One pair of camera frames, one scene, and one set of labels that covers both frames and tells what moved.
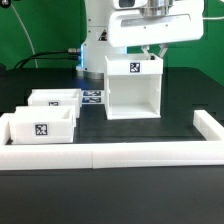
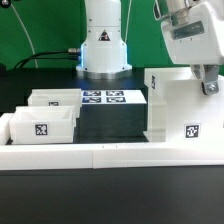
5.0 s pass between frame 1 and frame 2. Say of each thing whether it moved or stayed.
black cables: stayed
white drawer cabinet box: moved
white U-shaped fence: stayed
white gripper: moved
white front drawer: stayed
